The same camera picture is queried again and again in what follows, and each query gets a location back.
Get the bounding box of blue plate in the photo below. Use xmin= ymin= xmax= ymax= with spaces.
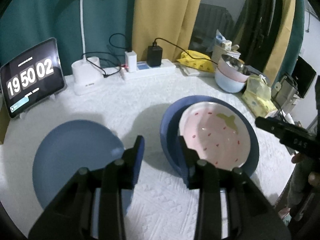
xmin=33 ymin=120 xmax=125 ymax=208

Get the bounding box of pink strawberry bowl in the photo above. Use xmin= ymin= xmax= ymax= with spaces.
xmin=178 ymin=101 xmax=251 ymax=171

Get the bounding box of large blue bowl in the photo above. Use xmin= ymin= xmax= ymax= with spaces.
xmin=159 ymin=95 xmax=260 ymax=177

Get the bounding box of right hand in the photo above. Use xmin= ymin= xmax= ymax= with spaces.
xmin=291 ymin=153 xmax=319 ymax=191

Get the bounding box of metal stand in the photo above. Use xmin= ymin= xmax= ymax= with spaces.
xmin=271 ymin=73 xmax=298 ymax=113

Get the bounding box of yellow tissue pack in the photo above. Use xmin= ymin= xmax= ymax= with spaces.
xmin=242 ymin=75 xmax=277 ymax=118

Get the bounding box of light blue bowl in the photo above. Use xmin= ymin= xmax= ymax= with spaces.
xmin=215 ymin=68 xmax=246 ymax=93

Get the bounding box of white tablecloth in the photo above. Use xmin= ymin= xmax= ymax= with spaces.
xmin=0 ymin=65 xmax=298 ymax=240

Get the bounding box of pink bowl in stack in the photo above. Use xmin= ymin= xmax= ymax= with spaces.
xmin=217 ymin=61 xmax=249 ymax=83

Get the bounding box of steel bowl on top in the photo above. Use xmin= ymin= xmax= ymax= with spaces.
xmin=221 ymin=54 xmax=249 ymax=75

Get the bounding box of white basket with items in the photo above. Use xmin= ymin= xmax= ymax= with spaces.
xmin=211 ymin=29 xmax=241 ymax=63

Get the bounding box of cardboard box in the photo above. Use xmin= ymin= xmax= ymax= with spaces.
xmin=0 ymin=105 xmax=10 ymax=145

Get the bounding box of yellow snack bag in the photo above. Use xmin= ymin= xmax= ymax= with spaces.
xmin=177 ymin=50 xmax=214 ymax=73

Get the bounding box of white desk lamp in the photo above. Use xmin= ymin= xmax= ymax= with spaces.
xmin=71 ymin=0 xmax=106 ymax=95

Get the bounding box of tablet showing clock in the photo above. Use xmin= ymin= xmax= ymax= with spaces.
xmin=1 ymin=37 xmax=67 ymax=119

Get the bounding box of white power strip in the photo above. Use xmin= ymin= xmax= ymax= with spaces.
xmin=117 ymin=59 xmax=176 ymax=81

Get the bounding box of black power adapter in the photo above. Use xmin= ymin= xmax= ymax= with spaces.
xmin=146 ymin=46 xmax=163 ymax=67

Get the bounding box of white charger plug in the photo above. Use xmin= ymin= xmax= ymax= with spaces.
xmin=125 ymin=50 xmax=137 ymax=73

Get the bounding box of yellow curtain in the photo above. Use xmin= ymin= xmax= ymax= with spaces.
xmin=132 ymin=0 xmax=201 ymax=61

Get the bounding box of teal curtain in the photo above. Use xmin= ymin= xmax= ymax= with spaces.
xmin=1 ymin=0 xmax=135 ymax=75

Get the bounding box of black cable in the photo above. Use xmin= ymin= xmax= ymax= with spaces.
xmin=152 ymin=37 xmax=220 ymax=66

